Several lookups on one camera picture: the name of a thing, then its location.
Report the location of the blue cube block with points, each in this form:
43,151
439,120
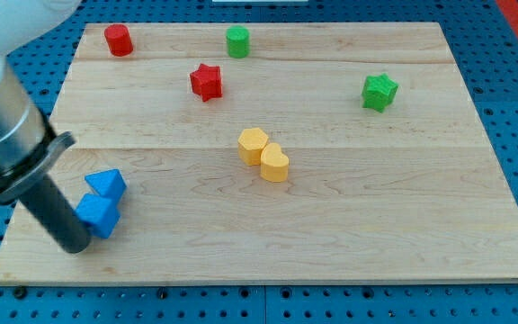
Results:
100,215

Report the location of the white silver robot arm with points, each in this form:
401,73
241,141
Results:
28,144

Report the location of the red star block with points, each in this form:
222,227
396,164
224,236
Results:
206,82

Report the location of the green star block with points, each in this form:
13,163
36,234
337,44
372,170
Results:
378,92

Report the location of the wooden board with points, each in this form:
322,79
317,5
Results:
411,195

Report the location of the yellow heart block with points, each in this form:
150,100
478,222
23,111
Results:
274,164

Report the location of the yellow hexagon block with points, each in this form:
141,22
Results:
250,145

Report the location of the green cylinder block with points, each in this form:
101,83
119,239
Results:
238,41

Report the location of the blue triangle block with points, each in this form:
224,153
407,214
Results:
108,184

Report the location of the red cylinder block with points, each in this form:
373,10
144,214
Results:
118,39

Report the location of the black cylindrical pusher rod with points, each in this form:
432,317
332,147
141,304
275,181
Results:
52,210

